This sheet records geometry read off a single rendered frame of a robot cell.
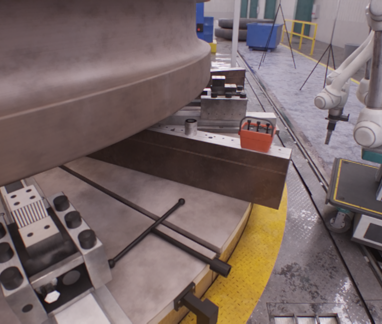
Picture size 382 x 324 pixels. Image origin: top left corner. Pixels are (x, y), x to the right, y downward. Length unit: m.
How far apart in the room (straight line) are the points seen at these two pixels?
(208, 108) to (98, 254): 1.87
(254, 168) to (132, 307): 1.00
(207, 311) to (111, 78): 1.14
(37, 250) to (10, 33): 0.80
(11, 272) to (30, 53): 0.81
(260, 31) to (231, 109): 8.67
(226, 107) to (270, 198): 1.17
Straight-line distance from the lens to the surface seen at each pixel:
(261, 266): 1.86
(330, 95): 1.71
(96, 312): 1.16
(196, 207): 1.73
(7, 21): 1.24
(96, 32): 1.39
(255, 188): 1.74
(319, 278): 1.92
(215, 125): 2.76
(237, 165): 1.69
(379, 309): 1.95
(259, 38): 11.18
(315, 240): 2.13
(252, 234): 2.04
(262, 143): 1.58
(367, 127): 1.57
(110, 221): 1.70
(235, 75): 3.90
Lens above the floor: 1.43
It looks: 31 degrees down
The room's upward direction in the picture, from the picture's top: straight up
